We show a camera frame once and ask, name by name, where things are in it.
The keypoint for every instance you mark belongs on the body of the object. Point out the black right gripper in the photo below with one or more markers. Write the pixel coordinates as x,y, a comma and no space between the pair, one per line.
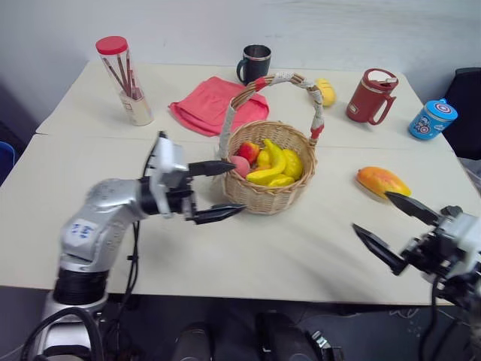
428,252

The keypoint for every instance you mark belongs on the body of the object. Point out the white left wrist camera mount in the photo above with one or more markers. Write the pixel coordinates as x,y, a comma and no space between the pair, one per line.
169,158

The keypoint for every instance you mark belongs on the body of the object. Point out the pink peach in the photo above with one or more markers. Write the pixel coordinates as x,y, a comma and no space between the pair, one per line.
242,165

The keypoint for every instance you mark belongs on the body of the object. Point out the red folded cloth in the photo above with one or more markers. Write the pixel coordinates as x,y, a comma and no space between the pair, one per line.
210,105

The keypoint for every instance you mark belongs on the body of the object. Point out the black steel mug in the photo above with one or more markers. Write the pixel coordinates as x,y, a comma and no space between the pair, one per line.
257,65

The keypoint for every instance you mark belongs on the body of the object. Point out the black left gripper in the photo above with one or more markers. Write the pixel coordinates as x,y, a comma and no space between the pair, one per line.
184,201

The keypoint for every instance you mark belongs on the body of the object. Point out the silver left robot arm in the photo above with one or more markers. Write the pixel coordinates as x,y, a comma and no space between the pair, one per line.
109,203

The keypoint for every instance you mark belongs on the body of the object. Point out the red pencil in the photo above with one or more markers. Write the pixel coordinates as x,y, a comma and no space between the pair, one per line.
131,75
124,75
116,75

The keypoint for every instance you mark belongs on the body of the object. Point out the red lidded mug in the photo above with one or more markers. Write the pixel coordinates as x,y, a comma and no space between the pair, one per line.
366,97

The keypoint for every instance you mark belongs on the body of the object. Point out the dark rounded shape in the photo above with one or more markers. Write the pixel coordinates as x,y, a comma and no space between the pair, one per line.
192,344

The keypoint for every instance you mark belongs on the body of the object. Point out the orange yellow fruit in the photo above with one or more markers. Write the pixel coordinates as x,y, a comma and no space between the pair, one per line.
263,159

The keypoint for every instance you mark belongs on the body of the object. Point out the yellow lemon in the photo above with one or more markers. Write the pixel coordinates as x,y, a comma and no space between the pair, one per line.
293,163

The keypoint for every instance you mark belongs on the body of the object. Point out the orange yellow mango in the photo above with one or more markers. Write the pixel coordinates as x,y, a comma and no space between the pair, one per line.
379,180

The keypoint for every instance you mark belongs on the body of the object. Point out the black chair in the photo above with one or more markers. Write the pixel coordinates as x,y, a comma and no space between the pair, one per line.
466,113

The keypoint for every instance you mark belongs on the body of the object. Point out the clear red-lidded pencil tube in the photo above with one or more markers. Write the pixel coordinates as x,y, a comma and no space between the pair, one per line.
137,109

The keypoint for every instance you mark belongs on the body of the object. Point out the blue bin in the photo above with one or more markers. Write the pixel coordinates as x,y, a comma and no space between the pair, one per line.
5,161

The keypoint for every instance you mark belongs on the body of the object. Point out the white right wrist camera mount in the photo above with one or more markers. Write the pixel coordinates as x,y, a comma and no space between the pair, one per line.
464,233

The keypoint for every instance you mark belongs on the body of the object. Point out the short yellow banana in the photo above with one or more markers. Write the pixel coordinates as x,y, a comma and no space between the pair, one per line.
282,181

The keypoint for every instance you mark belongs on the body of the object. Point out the red apple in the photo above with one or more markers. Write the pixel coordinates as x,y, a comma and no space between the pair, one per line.
248,151

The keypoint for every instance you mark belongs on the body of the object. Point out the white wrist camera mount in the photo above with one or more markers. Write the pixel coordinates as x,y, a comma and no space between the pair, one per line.
464,233
169,158

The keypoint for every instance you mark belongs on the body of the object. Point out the long yellow banana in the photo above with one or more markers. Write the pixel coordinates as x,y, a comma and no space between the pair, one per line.
276,158

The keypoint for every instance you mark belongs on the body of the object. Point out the blue cartoon cup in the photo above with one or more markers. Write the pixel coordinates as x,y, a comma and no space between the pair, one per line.
428,120

